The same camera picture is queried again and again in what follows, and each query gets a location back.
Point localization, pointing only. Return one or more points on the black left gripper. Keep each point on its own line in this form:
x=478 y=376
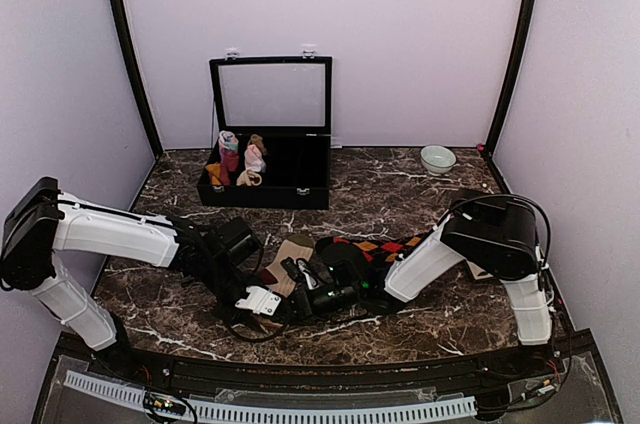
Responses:
x=231 y=316

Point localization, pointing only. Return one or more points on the orange rolled sock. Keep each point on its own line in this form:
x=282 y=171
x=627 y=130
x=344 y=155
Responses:
x=214 y=174

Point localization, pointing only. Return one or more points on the small circuit board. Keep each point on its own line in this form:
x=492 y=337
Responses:
x=543 y=388
x=163 y=406

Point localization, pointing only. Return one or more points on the brown rolled sock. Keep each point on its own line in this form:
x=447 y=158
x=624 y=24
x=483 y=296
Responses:
x=258 y=142

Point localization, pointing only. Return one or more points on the striped beige maroon sock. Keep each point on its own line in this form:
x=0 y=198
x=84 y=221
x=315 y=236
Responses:
x=282 y=276

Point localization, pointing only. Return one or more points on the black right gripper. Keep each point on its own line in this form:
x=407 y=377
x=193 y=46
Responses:
x=306 y=304

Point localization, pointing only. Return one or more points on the small circuit board left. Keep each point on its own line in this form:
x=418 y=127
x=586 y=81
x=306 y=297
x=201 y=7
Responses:
x=163 y=406

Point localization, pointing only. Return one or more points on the multicolour rolled sock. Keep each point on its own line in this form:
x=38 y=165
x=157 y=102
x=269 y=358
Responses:
x=227 y=141

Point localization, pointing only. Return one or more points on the pale green bowl at back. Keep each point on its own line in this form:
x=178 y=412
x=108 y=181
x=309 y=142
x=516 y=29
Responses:
x=437 y=160

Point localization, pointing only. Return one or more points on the black right frame post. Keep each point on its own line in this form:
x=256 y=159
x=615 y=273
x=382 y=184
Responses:
x=510 y=78

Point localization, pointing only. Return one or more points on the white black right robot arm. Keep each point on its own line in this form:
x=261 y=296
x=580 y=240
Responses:
x=496 y=232

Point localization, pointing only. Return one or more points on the magenta rolled sock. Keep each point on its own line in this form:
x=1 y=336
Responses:
x=228 y=165

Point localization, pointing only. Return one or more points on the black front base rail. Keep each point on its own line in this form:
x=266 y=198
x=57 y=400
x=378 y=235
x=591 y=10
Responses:
x=249 y=367

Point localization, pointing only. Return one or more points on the black box with glass lid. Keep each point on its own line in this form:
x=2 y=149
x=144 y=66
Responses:
x=288 y=101

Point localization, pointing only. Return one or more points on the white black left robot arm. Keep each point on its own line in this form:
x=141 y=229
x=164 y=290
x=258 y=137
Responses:
x=47 y=221

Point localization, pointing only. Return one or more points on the black argyle orange red sock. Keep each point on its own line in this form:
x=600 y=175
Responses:
x=379 y=253

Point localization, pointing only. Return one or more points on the beige rolled sock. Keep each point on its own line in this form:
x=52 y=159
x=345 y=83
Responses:
x=249 y=178

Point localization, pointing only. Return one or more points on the black left frame post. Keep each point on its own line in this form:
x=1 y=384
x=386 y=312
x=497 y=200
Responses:
x=128 y=53

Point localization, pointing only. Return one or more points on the pink white rolled sock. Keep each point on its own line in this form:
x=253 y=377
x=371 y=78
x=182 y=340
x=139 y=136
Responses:
x=254 y=160

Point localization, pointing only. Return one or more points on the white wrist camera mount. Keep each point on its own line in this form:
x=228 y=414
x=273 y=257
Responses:
x=311 y=280
x=259 y=300

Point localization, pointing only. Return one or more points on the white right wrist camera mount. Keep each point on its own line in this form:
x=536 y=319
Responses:
x=311 y=280

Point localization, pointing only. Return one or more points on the square floral plate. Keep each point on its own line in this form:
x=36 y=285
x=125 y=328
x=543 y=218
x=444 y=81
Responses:
x=478 y=273

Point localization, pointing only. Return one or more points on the black frame post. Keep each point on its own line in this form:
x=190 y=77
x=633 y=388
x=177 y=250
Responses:
x=128 y=53
x=510 y=78

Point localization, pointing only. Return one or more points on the small circuit board right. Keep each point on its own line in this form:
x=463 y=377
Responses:
x=543 y=388

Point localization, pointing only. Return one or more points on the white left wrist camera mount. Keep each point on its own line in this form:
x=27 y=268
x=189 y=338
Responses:
x=259 y=300

